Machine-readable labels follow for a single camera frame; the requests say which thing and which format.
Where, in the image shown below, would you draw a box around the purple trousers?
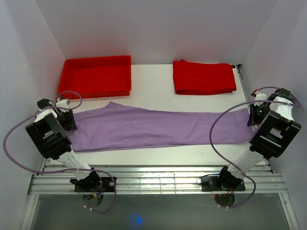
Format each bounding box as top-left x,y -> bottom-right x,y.
66,102 -> 253,152

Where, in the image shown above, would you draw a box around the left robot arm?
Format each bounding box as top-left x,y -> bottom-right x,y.
25,97 -> 102,192

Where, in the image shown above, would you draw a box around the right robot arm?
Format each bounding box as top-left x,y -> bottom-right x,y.
216,88 -> 301,190

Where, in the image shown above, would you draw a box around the folded red trousers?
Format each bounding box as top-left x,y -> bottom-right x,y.
173,59 -> 237,95

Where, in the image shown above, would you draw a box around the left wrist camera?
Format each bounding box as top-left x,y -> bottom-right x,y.
56,98 -> 70,113

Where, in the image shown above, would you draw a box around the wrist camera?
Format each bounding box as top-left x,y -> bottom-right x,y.
56,98 -> 70,113
251,90 -> 267,106

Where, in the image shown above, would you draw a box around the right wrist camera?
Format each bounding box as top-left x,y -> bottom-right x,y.
251,90 -> 267,106

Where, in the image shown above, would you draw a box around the aluminium frame rail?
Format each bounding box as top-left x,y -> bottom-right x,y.
28,163 -> 287,195

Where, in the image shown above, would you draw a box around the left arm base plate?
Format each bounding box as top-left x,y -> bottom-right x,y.
73,177 -> 117,193

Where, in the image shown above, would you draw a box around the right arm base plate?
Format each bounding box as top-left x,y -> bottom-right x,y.
200,174 -> 246,192

